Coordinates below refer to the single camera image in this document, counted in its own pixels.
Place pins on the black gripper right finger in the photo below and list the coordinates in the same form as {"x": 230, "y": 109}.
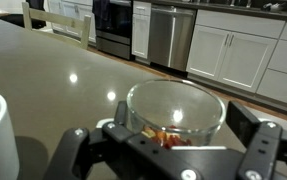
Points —
{"x": 259, "y": 146}

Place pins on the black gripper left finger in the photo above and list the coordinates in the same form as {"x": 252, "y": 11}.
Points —
{"x": 73, "y": 150}

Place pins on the red orange food pieces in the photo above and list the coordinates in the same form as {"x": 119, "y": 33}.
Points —
{"x": 169, "y": 138}

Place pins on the white lower kitchen cabinets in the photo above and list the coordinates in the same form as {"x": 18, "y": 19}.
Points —
{"x": 243, "y": 60}

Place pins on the pale wooden chair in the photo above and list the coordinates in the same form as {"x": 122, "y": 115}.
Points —
{"x": 56, "y": 21}

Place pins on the black stool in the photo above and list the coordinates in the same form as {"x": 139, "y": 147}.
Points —
{"x": 33, "y": 18}

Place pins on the dark kitchen countertop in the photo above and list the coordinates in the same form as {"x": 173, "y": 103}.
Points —
{"x": 236, "y": 10}

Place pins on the stainless steel dishwasher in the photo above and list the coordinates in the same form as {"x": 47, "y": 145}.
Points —
{"x": 169, "y": 36}

